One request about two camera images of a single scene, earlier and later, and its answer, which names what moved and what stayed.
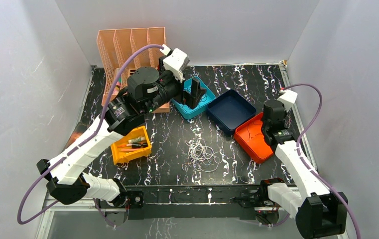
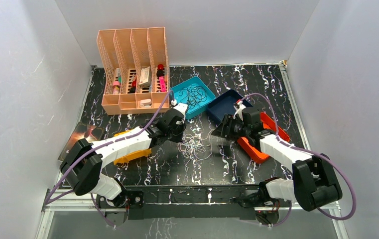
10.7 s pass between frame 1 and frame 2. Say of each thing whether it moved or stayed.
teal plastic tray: stayed
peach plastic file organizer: stayed
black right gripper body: moved
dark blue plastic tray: stayed
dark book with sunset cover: stayed
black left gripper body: moved
